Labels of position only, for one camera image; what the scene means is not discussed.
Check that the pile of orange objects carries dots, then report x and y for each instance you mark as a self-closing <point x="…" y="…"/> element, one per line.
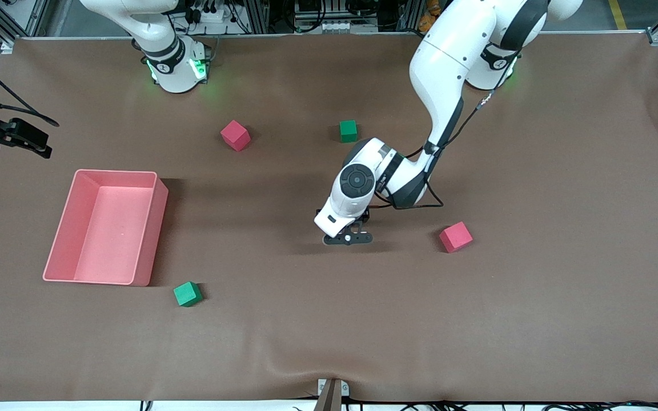
<point x="427" y="23"/>

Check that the white power strip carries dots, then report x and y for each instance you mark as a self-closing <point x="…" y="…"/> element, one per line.
<point x="215" y="16"/>

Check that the pink plastic bin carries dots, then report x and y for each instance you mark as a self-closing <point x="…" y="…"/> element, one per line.
<point x="112" y="240"/>

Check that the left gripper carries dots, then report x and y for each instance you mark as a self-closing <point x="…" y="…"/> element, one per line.
<point x="364" y="216"/>

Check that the brown table mat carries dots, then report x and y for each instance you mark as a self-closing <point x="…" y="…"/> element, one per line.
<point x="329" y="319"/>

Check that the pink foam cube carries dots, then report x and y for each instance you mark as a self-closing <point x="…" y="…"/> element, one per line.
<point x="454" y="238"/>
<point x="235" y="136"/>

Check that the green foam cube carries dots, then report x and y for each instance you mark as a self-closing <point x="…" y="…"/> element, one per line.
<point x="187" y="294"/>
<point x="348" y="131"/>

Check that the aluminium corner bracket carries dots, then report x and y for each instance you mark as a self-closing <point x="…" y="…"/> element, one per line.
<point x="7" y="47"/>
<point x="657" y="37"/>

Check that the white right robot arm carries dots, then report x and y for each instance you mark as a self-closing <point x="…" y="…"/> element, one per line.
<point x="175" y="68"/>

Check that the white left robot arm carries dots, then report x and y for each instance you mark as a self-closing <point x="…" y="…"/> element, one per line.
<point x="449" y="51"/>

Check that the white terminal block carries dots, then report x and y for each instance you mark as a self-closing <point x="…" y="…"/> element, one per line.
<point x="334" y="26"/>

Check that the metal table edge bracket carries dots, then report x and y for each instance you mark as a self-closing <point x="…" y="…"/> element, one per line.
<point x="329" y="399"/>

